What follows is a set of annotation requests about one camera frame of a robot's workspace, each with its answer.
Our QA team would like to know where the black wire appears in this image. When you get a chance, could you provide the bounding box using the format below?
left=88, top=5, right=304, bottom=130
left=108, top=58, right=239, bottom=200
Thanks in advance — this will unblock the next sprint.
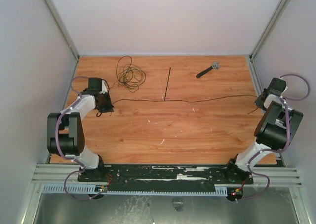
left=95, top=94, right=262, bottom=118

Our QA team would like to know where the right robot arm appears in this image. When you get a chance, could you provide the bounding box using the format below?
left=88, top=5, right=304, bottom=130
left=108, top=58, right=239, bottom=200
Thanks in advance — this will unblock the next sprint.
left=224, top=76, right=303, bottom=183

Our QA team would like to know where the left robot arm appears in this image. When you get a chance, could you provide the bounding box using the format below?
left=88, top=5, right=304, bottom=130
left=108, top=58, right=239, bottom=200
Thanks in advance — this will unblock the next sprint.
left=47, top=77, right=114, bottom=182

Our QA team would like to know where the black zip tie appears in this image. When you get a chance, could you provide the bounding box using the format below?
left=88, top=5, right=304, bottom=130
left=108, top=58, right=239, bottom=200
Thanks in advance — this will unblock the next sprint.
left=163, top=67, right=171, bottom=101

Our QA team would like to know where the black adjustable wrench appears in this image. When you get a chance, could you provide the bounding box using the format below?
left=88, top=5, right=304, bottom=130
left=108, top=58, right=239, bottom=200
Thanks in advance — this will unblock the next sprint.
left=196, top=61, right=221, bottom=78

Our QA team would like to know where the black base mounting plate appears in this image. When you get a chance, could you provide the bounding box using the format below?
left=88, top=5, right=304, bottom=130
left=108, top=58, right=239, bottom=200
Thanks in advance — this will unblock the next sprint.
left=80, top=164, right=253, bottom=193

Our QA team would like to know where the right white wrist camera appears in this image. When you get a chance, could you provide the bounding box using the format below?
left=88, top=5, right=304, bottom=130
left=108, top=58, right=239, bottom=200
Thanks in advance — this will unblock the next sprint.
left=279, top=77, right=288, bottom=92

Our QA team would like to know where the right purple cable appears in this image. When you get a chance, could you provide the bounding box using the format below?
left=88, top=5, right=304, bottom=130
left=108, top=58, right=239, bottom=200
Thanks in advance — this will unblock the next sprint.
left=232, top=73, right=311, bottom=205

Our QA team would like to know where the aluminium front rail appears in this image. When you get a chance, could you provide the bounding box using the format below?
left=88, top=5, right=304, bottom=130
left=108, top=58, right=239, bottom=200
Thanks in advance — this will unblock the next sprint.
left=31, top=164, right=302, bottom=187

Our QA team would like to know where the grey slotted cable duct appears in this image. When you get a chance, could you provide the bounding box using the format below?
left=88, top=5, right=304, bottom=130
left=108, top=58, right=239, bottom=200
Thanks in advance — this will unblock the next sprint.
left=41, top=183, right=228, bottom=196

